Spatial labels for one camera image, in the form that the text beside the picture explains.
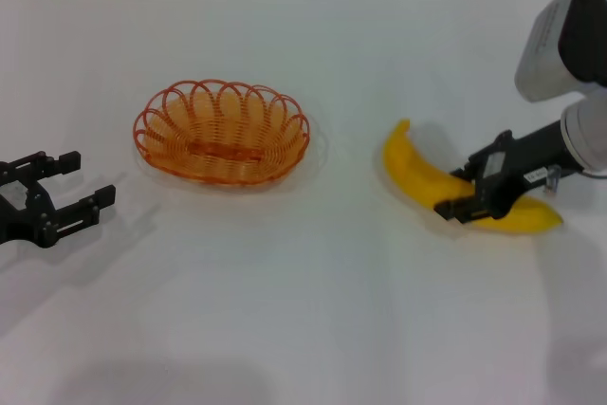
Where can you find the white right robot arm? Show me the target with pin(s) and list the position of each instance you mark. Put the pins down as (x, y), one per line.
(555, 44)

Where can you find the orange woven plastic basket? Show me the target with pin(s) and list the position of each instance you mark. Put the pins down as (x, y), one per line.
(223, 153)

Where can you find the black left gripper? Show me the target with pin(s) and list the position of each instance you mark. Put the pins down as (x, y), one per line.
(23, 215)

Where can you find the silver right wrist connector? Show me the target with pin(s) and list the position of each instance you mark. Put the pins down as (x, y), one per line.
(551, 179)

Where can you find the yellow banana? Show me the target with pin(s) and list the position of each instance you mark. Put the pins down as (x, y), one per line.
(417, 177)

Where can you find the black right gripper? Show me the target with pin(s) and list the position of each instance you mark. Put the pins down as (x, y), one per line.
(521, 163)

